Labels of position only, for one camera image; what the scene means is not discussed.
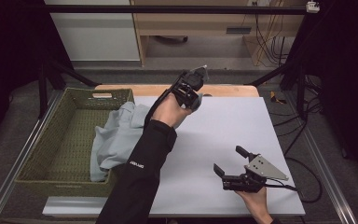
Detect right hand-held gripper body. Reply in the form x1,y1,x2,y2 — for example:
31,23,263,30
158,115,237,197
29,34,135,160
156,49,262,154
222,152,290,194

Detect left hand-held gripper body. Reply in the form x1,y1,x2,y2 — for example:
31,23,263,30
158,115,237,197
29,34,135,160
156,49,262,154
171,64,210,101

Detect light grey cloth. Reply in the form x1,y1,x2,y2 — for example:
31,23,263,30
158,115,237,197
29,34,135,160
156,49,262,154
89,92,205,183

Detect green woven basket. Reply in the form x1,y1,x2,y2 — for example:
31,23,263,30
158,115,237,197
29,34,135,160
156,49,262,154
14,87,135,198

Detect person's left hand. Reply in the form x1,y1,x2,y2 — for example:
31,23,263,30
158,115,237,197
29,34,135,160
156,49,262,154
151,92,194,129

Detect person's right hand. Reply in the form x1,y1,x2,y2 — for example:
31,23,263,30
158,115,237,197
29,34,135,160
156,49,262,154
234,186,274,224

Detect white board mat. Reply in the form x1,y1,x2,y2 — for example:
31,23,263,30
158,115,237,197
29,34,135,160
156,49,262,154
42,95,306,217

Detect wooden desk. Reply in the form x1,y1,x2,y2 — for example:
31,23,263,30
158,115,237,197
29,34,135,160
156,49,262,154
130,0,306,67

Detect yellow and black item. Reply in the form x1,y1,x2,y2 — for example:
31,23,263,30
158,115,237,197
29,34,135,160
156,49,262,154
268,91,288,105

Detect black metal stand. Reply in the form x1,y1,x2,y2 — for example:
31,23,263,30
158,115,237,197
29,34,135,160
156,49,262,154
38,57,103,119
245,60,310,121

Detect white cabinet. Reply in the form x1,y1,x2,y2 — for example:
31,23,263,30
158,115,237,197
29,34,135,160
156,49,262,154
44,0,141,62

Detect black curtain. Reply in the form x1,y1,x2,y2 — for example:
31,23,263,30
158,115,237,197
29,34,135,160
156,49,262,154
0,0,75,153
288,0,358,190

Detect small white device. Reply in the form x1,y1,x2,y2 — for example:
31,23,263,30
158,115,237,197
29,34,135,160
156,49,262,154
305,0,321,14

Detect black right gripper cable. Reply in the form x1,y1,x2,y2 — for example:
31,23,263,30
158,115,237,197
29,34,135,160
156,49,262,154
265,157,324,204

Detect aluminium rail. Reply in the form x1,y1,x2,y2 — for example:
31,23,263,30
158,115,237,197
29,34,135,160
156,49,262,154
302,124,358,224
0,90,65,224

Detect black horizontal frame bar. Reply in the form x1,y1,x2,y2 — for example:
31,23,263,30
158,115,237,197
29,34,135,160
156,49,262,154
46,4,309,16

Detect black floor cables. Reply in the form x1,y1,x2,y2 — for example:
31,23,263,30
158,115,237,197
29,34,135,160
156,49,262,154
272,74,324,157

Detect hanging cable bundle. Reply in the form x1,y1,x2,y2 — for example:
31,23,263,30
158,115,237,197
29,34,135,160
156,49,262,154
254,13,289,67

